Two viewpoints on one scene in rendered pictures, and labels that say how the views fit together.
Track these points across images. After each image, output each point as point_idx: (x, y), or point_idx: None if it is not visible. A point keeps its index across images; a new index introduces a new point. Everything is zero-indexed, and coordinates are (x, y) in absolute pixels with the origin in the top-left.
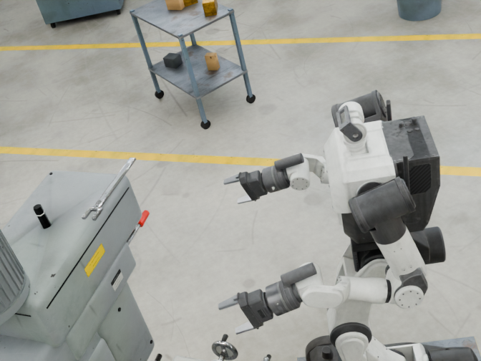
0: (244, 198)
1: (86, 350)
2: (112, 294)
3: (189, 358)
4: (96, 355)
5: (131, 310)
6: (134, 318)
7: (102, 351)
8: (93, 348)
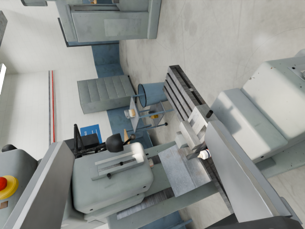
0: (224, 161)
1: (88, 219)
2: (70, 224)
3: (273, 72)
4: (95, 217)
5: (103, 202)
6: (112, 199)
7: (97, 216)
8: (91, 217)
